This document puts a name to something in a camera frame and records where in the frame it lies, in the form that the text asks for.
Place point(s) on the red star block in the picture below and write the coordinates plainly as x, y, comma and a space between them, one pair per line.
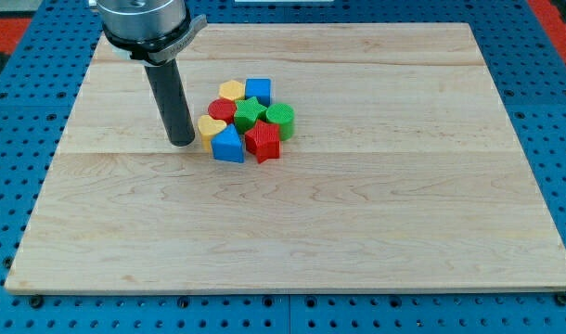
263, 141

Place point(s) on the yellow hexagon block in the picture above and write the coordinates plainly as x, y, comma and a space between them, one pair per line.
232, 90

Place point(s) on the green cylinder block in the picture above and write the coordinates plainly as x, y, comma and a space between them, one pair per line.
283, 115

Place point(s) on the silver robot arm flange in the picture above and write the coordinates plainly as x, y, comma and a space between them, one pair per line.
152, 32

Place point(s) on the blue triangle block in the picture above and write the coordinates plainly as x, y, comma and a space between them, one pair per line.
227, 146

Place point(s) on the yellow heart block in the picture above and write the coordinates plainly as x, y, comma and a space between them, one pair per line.
208, 129

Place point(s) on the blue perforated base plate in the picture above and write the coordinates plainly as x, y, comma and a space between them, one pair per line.
46, 73

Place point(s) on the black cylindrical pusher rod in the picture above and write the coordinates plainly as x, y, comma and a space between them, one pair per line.
166, 85

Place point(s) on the light wooden board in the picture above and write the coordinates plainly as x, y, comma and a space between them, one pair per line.
404, 175

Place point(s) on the green star block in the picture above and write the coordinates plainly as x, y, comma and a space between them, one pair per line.
248, 112

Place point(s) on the blue cube block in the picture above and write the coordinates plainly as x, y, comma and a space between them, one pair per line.
259, 88

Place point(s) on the red cylinder block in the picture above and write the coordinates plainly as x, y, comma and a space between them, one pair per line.
222, 109

